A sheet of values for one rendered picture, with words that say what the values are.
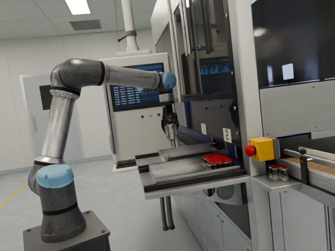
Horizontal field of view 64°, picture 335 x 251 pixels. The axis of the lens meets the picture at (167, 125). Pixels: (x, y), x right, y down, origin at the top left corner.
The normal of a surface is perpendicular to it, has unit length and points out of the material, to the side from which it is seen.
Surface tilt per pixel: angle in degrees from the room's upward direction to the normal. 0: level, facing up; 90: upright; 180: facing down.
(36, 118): 90
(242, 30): 90
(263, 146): 90
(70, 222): 72
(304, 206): 90
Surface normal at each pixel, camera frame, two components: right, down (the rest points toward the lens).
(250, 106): 0.17, 0.07
